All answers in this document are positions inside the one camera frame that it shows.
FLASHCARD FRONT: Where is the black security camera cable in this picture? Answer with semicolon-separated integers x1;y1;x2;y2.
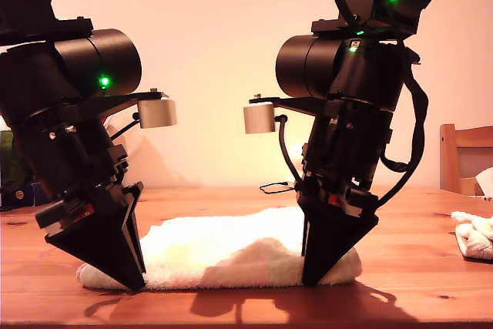
260;180;297;194

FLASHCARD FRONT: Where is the white towel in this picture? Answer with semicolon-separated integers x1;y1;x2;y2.
75;205;363;291

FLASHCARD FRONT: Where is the beige fluffy tea towel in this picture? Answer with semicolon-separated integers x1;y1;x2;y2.
451;210;493;260

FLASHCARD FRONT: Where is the arm thick black cable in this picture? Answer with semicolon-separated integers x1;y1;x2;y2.
379;49;430;210

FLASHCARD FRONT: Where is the camera thin black cable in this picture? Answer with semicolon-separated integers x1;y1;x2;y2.
109;112;142;141
276;114;306;184

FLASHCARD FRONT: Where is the dark blue box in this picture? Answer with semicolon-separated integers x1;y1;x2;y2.
0;184;53;210

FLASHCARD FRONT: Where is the wooden chair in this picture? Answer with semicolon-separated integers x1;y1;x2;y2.
440;123;493;196

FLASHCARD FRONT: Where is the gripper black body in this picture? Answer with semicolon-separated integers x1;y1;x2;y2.
13;109;144;240
294;111;394;218

